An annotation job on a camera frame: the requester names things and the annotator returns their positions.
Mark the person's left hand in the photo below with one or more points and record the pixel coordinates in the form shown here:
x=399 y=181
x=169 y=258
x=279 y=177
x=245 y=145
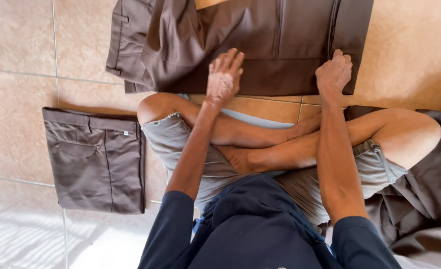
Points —
x=222 y=84

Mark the person's right hand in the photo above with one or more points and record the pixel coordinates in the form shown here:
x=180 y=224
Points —
x=332 y=76

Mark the person's right fingers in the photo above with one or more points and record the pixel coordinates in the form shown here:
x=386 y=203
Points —
x=340 y=59

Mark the person's left fingers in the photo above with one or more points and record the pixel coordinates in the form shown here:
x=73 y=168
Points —
x=229 y=59

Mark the dark brown trousers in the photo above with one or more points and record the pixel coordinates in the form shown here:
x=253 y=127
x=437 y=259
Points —
x=272 y=41

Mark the light blue cloth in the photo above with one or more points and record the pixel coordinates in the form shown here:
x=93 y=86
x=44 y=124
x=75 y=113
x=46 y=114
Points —
x=257 y=119

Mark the person's left leg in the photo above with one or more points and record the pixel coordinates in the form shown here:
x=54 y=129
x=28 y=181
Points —
x=239 y=129

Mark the person's leg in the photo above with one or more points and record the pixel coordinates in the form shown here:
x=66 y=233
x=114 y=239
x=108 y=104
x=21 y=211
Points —
x=239 y=129
x=399 y=130

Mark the person's right leg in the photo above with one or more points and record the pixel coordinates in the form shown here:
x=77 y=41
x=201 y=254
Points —
x=399 y=130

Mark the person's grey shorts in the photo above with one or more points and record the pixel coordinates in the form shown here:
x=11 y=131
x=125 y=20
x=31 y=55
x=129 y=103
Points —
x=171 y=142

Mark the unfolded taupe trousers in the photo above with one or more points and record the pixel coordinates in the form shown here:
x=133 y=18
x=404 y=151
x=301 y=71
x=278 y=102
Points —
x=129 y=41

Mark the folded taupe trousers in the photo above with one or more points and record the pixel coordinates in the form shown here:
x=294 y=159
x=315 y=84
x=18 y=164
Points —
x=95 y=160

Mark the heap of grey-brown garments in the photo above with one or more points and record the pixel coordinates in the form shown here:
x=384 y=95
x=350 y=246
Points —
x=425 y=209

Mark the person's navy long-sleeve shirt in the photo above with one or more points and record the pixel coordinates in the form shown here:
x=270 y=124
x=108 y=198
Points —
x=250 y=231

